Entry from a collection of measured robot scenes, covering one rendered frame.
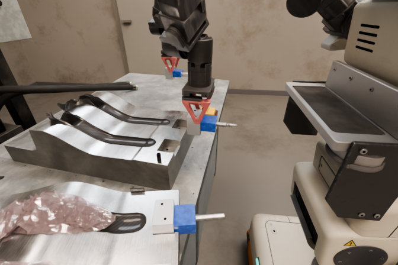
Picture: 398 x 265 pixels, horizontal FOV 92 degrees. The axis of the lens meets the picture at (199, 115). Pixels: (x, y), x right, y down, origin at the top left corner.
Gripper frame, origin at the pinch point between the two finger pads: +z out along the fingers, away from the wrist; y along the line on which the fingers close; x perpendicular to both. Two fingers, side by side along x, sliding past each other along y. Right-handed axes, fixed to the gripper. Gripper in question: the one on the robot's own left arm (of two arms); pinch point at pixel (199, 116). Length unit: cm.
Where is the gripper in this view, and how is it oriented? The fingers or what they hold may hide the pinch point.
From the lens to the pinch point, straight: 51.8
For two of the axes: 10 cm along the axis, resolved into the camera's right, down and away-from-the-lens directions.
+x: 9.8, 1.0, -1.5
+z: -0.1, 8.7, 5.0
